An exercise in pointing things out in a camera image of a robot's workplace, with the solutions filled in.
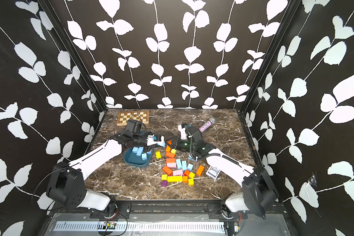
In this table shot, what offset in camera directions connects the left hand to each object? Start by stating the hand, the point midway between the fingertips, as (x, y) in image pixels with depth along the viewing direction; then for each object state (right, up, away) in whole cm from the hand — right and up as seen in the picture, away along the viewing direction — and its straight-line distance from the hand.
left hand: (161, 138), depth 82 cm
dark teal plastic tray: (-21, -15, +11) cm, 28 cm away
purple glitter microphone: (+31, +7, +26) cm, 41 cm away
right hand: (+3, -1, -5) cm, 6 cm away
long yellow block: (+6, -24, +2) cm, 25 cm away
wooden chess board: (-33, +14, +30) cm, 47 cm away
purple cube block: (+2, -26, +1) cm, 26 cm away
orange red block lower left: (+3, -19, +4) cm, 20 cm away
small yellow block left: (-4, -11, +12) cm, 17 cm away
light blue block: (-16, -9, +13) cm, 23 cm away
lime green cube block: (+6, -10, +12) cm, 16 cm away
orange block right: (+23, -20, +6) cm, 31 cm away
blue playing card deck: (+30, -21, +4) cm, 37 cm away
